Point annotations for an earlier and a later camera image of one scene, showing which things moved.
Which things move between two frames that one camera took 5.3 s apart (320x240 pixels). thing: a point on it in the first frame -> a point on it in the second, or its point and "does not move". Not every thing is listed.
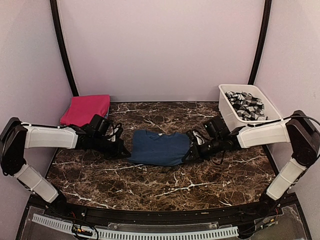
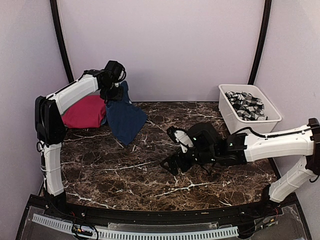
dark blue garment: [166, 150] -> [123, 118]
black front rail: [74, 213] does not move
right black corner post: [265, 30] does not move
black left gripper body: [111, 150] -> [112, 93]
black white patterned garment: [248, 107] does not move
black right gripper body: [203, 154] -> [185, 164]
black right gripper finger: [191, 155] -> [170, 164]
